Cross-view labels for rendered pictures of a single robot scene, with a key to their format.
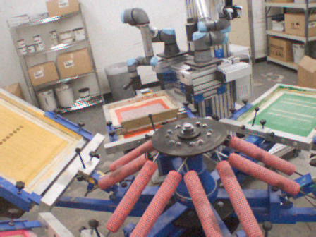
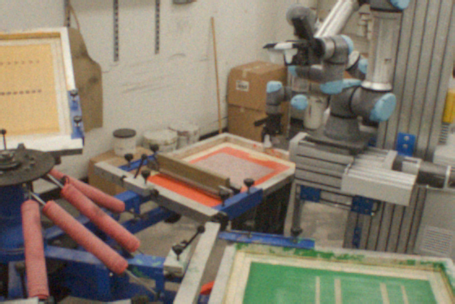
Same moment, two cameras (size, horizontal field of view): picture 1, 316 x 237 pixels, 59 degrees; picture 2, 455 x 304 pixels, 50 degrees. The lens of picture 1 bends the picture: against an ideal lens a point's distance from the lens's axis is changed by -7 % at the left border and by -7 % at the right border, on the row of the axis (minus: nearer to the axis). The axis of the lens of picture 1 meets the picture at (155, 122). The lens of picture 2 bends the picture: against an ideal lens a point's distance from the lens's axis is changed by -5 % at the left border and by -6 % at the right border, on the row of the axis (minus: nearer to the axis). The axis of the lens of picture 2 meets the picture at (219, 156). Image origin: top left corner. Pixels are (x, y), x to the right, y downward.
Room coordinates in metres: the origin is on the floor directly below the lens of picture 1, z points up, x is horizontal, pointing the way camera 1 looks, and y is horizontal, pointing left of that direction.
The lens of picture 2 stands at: (0.61, -1.58, 1.91)
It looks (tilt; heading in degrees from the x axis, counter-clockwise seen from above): 22 degrees down; 49
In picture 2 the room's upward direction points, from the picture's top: 2 degrees clockwise
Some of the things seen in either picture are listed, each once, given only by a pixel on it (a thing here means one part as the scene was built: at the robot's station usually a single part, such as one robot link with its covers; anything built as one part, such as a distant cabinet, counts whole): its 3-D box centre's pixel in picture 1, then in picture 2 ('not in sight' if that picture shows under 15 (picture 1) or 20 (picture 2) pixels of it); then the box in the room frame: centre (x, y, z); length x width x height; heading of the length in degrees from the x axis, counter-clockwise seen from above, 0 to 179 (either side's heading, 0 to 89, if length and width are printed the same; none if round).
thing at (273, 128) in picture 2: (135, 82); (273, 123); (2.43, 0.10, 1.12); 0.09 x 0.08 x 0.12; 100
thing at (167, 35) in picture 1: (168, 34); (369, 74); (2.71, -0.25, 1.42); 0.13 x 0.12 x 0.14; 53
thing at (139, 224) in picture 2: not in sight; (153, 217); (1.63, -0.01, 0.89); 1.24 x 0.06 x 0.06; 10
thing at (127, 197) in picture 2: not in sight; (128, 199); (1.50, -0.03, 1.02); 0.17 x 0.06 x 0.05; 10
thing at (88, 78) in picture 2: not in sight; (74, 70); (2.25, 2.09, 1.06); 0.53 x 0.07 x 1.05; 10
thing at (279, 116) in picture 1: (283, 106); (296, 275); (1.60, -0.81, 1.05); 1.08 x 0.61 x 0.23; 130
